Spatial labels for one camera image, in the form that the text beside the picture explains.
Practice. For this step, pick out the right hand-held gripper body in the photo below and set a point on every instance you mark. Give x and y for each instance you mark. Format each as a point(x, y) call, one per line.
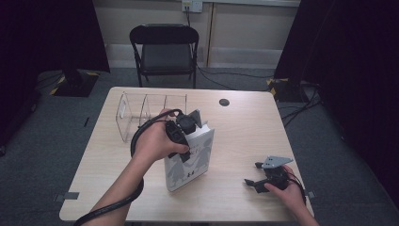
point(276, 162)

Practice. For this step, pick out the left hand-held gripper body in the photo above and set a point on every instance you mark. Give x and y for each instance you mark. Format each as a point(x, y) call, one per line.
point(185, 124)

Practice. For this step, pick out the white book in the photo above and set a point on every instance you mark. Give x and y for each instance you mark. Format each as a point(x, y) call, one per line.
point(191, 169)

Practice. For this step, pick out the clear acrylic book rack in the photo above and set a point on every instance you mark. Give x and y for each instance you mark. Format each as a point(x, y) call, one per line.
point(125, 119)

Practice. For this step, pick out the person's right hand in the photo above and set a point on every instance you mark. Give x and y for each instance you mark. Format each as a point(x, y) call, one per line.
point(291, 197)

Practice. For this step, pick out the person's left hand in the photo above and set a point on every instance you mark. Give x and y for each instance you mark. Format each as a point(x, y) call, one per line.
point(153, 141)

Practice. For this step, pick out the grey tape strip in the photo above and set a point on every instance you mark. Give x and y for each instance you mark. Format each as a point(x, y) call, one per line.
point(70, 196)
point(311, 194)

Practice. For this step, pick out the black folding chair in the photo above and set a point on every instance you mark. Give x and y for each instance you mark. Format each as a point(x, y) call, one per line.
point(164, 56)

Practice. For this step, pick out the black stand base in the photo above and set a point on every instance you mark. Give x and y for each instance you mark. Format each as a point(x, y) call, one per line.
point(75, 84)
point(288, 91)

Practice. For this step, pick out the small black floor object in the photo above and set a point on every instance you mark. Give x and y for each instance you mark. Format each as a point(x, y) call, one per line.
point(86, 121)

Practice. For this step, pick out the black curtain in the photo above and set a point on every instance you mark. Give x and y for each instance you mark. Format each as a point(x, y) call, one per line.
point(47, 34)
point(360, 62)

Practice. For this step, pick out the white wall socket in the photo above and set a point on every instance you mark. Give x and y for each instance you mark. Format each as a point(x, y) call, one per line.
point(192, 5)

